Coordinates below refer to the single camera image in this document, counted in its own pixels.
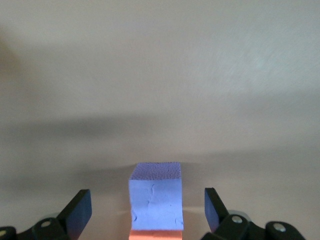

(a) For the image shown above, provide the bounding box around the orange foam cube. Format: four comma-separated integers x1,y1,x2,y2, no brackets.
127,229,183,240

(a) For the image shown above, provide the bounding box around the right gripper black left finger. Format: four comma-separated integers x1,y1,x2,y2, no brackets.
18,188,93,240

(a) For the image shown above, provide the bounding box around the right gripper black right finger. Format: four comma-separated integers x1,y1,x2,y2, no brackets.
203,187,251,240

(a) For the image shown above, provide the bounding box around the purple foam cube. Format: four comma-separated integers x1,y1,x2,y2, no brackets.
127,161,185,231

